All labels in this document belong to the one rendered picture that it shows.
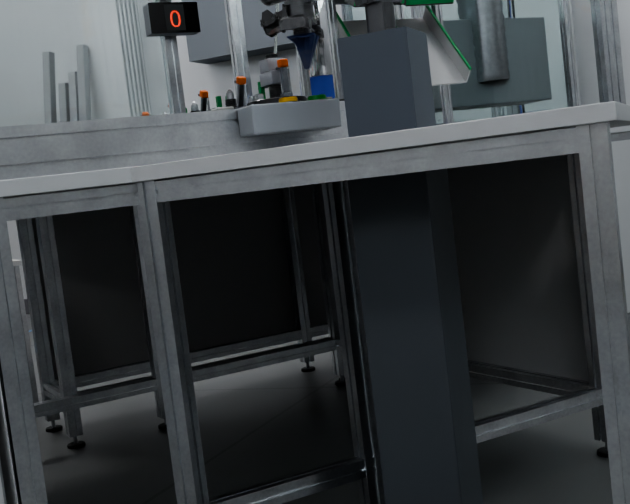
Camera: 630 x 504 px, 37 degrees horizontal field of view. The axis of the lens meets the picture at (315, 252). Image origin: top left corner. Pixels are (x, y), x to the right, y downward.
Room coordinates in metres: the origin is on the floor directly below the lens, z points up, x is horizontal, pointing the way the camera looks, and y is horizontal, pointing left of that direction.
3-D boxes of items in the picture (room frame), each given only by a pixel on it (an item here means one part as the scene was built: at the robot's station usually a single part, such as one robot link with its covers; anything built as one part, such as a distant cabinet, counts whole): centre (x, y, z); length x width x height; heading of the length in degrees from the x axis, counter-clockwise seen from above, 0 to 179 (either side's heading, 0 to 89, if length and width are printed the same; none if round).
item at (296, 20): (2.04, -0.03, 1.15); 0.19 x 0.06 x 0.08; 169
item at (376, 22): (1.87, -0.18, 1.09); 0.07 x 0.07 x 0.06; 66
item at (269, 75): (2.22, 0.05, 1.06); 0.08 x 0.04 x 0.07; 29
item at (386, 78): (1.86, -0.18, 0.96); 0.14 x 0.14 x 0.20; 66
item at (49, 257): (3.73, 0.01, 0.43); 2.20 x 0.38 x 0.86; 119
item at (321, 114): (1.98, 0.02, 0.93); 0.21 x 0.07 x 0.06; 119
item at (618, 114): (1.91, -0.20, 0.84); 0.90 x 0.70 x 0.03; 66
